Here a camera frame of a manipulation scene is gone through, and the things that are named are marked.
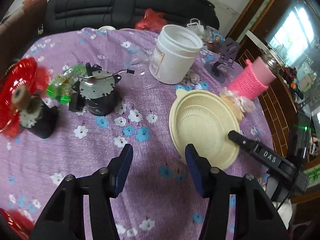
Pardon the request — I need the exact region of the large red scalloped plate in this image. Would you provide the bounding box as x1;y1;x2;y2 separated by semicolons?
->
0;208;34;240

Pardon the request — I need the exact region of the large white paper bowl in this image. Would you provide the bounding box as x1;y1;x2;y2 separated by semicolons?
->
278;200;293;229

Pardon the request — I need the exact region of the plastic bag of snacks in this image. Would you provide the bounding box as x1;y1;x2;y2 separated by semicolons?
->
219;87;255;123

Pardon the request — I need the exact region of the wooden cabinet counter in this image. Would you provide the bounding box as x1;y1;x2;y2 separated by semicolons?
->
226;0;320;170

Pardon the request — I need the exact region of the purple phone stand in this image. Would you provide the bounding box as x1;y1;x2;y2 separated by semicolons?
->
204;37;240;84

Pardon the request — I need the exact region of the black motor with gear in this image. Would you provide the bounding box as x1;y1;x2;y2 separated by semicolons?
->
11;85;59;139

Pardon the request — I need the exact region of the white plastic jar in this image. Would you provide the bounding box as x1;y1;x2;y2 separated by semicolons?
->
149;24;203;85

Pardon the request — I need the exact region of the grey black electric motor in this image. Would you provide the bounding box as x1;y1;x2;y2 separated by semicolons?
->
69;63;135;116

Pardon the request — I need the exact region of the purple floral tablecloth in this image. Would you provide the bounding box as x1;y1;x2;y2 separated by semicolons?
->
1;28;224;239

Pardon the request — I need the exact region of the green plastic toy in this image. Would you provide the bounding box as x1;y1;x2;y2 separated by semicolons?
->
46;64;86;104

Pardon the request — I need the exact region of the deep red glass bowl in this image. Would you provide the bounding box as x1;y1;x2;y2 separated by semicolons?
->
1;57;50;138

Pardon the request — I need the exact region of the red plastic bag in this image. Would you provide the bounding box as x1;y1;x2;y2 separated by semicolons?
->
135;8;168;33

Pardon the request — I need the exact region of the brown armchair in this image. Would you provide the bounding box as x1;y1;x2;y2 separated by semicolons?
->
1;0;47;75

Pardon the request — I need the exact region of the black leather sofa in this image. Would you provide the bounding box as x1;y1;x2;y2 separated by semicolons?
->
43;0;220;34

